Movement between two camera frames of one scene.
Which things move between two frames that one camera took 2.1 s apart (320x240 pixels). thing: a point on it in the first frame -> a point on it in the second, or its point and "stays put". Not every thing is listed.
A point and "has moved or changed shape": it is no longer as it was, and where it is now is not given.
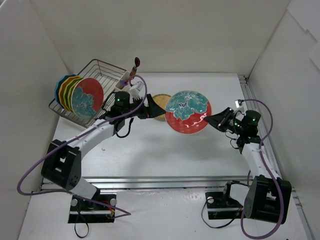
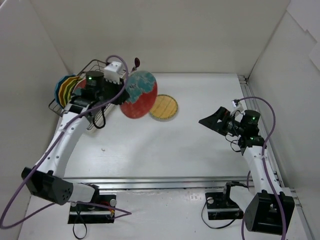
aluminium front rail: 154,184 stays put
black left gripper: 145,109 -> 119,92
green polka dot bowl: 66,89 stays put
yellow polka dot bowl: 62,88 stays put
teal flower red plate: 185,111 has moved or changed shape
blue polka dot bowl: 58,85 stays put
